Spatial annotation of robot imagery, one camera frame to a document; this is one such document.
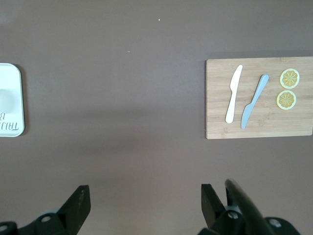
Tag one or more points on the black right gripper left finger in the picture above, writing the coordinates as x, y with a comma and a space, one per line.
75, 210

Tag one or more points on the cream bear print tray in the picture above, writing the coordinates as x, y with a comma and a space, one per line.
12, 78

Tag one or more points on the bamboo cutting board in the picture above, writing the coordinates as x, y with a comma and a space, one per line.
269, 122

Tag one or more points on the white plastic knife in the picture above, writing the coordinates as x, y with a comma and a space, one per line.
234, 93

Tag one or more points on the yellow lemon slice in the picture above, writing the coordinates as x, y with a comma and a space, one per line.
289, 78
286, 100

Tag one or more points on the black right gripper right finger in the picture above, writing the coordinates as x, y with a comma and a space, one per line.
212, 215

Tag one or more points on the grey plastic knife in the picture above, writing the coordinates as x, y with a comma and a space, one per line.
254, 98

